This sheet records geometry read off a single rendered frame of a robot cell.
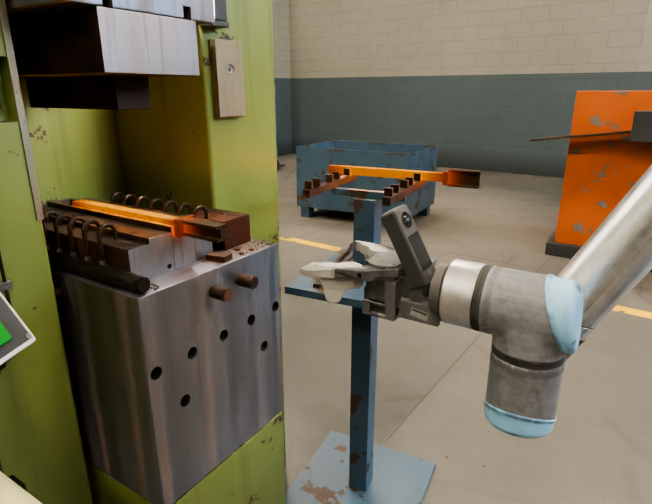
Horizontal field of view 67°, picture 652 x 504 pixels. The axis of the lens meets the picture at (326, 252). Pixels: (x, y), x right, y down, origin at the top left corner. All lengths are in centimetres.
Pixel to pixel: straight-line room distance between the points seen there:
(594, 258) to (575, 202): 351
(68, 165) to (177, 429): 72
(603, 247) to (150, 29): 78
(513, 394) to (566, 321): 12
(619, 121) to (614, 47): 417
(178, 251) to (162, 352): 19
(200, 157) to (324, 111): 888
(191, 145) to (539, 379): 93
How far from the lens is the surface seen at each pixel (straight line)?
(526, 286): 65
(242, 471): 128
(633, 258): 76
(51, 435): 114
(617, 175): 421
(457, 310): 67
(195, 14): 102
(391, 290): 71
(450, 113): 884
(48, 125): 139
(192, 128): 126
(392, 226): 69
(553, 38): 843
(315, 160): 498
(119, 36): 91
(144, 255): 95
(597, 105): 419
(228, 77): 125
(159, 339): 94
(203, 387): 106
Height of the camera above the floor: 124
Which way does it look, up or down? 18 degrees down
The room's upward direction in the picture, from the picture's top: straight up
